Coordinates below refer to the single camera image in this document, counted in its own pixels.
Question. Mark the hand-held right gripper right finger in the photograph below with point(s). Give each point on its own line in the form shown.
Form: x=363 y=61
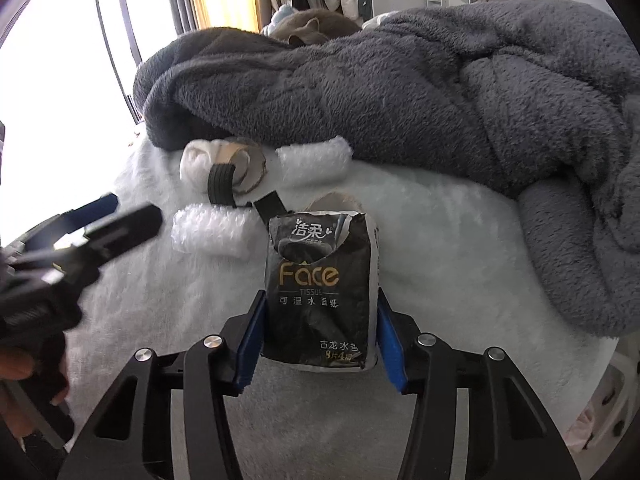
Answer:
x=390 y=350

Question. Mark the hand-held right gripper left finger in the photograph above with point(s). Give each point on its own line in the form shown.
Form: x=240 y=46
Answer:
x=252 y=345

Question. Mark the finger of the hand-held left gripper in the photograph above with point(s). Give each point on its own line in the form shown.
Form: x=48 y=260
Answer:
x=85 y=215
x=130 y=230

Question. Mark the black tissue packet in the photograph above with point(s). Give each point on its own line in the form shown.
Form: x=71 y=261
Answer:
x=315 y=300

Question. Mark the white bubble wrap roll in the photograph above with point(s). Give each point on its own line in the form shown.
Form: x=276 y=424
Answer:
x=210 y=230
x=315 y=157

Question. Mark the person's left hand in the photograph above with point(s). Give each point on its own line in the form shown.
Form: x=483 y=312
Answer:
x=15 y=364

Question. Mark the bed with pale plush sheet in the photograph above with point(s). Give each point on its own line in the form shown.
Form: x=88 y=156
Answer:
x=450 y=260

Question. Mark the cardboard tape roll core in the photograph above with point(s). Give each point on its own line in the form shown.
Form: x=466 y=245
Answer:
x=247 y=165

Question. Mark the light blue printed blanket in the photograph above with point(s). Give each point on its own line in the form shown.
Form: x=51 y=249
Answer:
x=277 y=19

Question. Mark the dark grey fleece blanket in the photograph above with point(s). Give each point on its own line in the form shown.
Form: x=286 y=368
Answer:
x=400 y=85

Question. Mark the brown plush cushion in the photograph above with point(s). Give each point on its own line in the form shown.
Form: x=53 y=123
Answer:
x=315 y=25

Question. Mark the black sliding door frame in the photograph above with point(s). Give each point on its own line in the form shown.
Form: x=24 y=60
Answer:
x=120 y=35

